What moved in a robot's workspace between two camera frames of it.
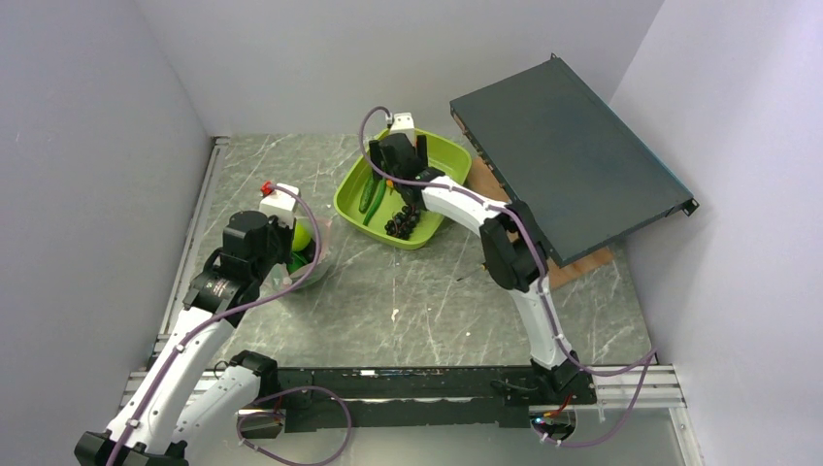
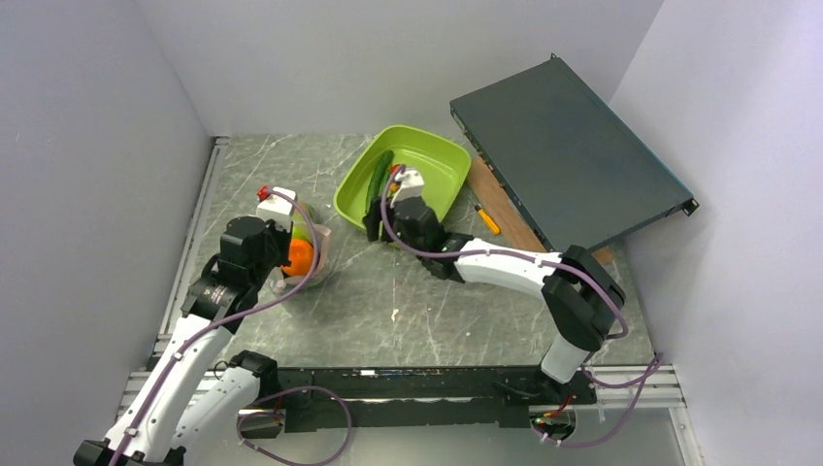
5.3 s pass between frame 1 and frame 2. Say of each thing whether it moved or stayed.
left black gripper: stayed
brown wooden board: stayed
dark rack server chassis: stayed
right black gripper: moved
